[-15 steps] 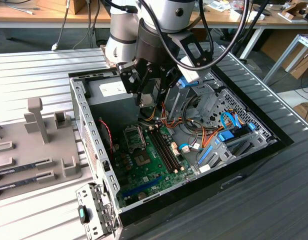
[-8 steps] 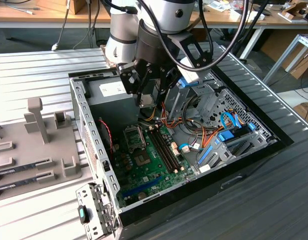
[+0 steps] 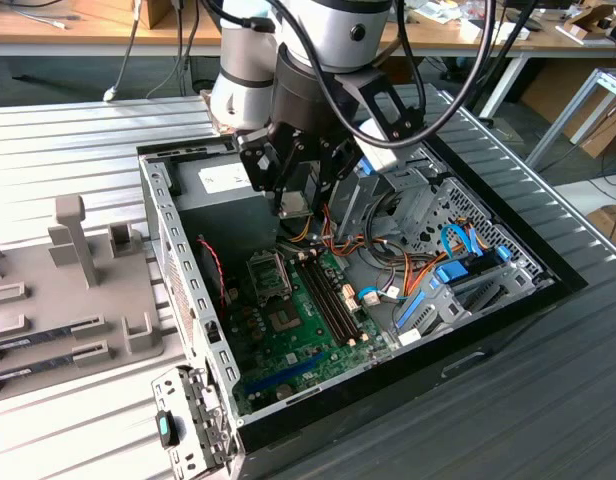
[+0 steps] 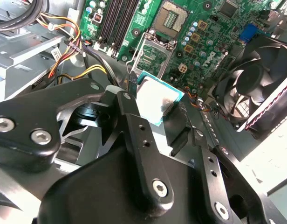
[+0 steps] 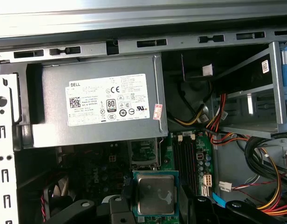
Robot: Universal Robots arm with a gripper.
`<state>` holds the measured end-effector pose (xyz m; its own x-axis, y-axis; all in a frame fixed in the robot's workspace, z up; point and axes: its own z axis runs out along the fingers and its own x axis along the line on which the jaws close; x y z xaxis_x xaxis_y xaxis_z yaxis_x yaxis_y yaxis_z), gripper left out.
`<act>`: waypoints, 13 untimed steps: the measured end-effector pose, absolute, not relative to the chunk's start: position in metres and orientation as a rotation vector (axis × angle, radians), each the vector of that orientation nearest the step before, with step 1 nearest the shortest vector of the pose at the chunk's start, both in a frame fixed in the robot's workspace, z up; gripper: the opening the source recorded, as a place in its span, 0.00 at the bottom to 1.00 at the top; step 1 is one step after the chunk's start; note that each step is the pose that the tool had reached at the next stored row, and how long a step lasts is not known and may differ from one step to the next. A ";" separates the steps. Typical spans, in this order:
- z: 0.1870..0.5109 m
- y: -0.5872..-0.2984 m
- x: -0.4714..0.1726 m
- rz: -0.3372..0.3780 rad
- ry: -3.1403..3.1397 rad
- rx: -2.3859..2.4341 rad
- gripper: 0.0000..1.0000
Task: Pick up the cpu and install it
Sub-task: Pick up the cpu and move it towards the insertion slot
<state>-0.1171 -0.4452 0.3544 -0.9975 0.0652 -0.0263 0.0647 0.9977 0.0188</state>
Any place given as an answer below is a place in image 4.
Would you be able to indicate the metal locking lever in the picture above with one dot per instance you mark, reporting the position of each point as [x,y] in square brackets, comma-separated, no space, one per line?
[131,54]

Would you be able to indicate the silver CPU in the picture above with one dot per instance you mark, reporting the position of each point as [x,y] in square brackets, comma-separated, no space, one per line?
[155,98]

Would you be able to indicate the metal socket cover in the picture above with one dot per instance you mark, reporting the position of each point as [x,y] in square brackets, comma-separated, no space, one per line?
[140,54]

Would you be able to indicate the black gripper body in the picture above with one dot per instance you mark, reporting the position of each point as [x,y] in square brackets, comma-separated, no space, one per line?
[99,193]

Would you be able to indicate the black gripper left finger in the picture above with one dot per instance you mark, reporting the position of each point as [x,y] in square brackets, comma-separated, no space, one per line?
[143,140]

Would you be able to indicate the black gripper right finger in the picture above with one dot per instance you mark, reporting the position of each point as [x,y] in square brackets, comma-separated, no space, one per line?
[212,186]

